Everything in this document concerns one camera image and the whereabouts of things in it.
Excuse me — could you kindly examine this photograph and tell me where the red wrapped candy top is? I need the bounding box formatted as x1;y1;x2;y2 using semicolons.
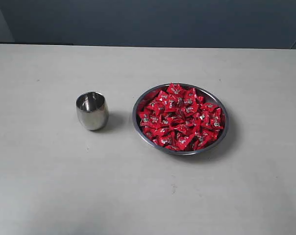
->
167;83;186;97

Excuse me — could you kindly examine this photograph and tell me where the red wrapped candy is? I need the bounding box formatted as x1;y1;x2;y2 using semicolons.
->
210;116;224;130
138;112;151;127
167;83;186;97
175;134;195;151

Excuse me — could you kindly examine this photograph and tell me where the stainless steel plate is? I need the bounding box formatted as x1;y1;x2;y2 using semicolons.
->
132;83;229;156

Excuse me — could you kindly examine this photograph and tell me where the stainless steel cup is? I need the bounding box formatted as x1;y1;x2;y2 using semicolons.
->
75;92;109;131

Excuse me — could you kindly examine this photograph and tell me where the red wrapped candy front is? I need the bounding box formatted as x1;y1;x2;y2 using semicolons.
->
175;134;195;151

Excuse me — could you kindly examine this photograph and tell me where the red wrapped candy right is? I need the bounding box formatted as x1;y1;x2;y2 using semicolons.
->
210;116;224;130

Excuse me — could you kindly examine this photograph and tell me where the red wrapped candy left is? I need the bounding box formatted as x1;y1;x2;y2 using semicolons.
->
138;112;151;127

